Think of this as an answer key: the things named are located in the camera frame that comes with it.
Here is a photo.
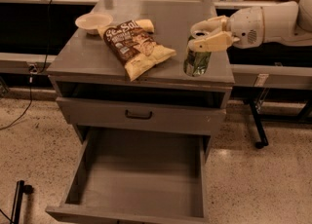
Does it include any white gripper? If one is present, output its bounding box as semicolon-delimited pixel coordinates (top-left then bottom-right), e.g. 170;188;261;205
188;7;264;53

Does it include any green soda can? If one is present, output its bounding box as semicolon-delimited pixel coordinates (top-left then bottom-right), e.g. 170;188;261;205
183;48;212;77

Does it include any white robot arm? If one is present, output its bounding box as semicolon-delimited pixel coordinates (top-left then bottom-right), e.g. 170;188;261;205
188;0;312;53

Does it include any closed grey drawer front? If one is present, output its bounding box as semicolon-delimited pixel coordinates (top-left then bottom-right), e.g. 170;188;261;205
57;97;226;135

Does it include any grey drawer cabinet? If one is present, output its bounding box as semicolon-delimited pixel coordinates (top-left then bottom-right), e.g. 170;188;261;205
48;0;234;140

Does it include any open grey bottom drawer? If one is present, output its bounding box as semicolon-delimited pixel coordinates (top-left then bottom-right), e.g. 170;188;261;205
46;128;208;224

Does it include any brown yellow chip bag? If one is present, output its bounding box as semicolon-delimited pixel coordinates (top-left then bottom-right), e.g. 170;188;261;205
97;19;176;81

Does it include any black table leg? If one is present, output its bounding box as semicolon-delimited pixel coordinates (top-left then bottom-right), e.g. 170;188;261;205
249;100;268;149

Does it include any white bowl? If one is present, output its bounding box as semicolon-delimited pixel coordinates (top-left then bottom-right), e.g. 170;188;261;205
75;13;113;35

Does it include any black stand bottom left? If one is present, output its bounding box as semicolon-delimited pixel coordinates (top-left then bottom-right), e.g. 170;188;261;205
0;180;34;224

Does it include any long grey counter rail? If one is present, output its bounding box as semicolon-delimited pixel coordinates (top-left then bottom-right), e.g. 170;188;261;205
0;53;312;91

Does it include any black drawer handle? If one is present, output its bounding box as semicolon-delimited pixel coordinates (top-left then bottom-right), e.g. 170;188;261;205
125;110;153;120

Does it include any black power cable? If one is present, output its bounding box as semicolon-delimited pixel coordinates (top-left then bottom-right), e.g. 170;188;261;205
0;0;64;131

